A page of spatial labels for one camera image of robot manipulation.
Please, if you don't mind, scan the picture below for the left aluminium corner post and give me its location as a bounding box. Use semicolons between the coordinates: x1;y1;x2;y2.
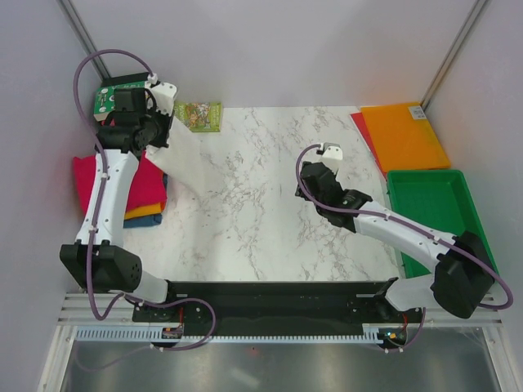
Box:
56;0;110;81

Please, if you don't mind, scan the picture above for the orange plastic board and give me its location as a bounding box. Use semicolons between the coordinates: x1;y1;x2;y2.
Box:
361;102;451;173

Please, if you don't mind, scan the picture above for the green book on drawers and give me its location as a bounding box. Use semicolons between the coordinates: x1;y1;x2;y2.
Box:
93;82;145;122

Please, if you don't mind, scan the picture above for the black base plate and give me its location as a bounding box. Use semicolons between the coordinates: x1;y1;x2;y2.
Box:
132;282;422;335

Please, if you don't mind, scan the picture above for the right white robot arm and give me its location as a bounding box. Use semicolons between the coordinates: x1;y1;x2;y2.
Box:
296;162;494;322

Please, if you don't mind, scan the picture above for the red plastic board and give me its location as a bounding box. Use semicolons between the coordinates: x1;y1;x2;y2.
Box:
351;112;387;178

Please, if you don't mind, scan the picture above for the pink folded t shirt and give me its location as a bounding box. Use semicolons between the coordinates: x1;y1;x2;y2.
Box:
73;155;168;220

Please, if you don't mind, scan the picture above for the aluminium corner post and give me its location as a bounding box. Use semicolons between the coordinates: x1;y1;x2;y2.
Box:
420;0;491;111
56;0;110;81

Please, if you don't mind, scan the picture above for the white t shirt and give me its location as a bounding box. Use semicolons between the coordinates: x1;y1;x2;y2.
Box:
145;116;220;202

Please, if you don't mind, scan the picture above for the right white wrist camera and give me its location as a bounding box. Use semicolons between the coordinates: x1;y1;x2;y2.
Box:
316;142;343;175

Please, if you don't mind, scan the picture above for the right aluminium corner post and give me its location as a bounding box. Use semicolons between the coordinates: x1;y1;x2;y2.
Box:
420;0;491;111

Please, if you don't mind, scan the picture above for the green plastic tray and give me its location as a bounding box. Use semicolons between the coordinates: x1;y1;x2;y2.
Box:
387;170;494;261

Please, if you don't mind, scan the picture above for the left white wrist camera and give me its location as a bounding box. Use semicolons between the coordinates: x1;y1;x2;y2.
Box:
145;82;178;117

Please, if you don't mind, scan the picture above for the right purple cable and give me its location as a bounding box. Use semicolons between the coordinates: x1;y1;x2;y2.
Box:
295;143;514;354

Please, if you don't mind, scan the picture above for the black pink drawer unit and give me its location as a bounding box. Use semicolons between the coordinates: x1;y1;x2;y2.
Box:
96;73;150;136

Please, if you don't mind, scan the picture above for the aluminium rail frame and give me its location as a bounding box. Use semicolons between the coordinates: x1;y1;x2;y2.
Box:
37;293;522;391

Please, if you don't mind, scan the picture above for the blue folded t shirt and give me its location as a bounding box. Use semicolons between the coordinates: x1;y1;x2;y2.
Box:
123;175;168;229

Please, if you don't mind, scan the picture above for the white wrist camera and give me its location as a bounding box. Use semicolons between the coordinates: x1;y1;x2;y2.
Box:
145;82;178;117
316;142;343;175

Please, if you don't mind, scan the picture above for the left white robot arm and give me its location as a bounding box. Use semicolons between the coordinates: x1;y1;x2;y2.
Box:
60;82;180;321

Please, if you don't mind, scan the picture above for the yellow folded t shirt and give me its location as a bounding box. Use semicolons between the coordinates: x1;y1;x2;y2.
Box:
124;202;166;221

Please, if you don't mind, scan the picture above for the white slotted cable duct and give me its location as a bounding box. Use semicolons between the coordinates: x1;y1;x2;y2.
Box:
74;325;392;344

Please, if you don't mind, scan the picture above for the lime green picture book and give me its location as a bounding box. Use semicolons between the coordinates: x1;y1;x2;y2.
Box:
174;100;223;133

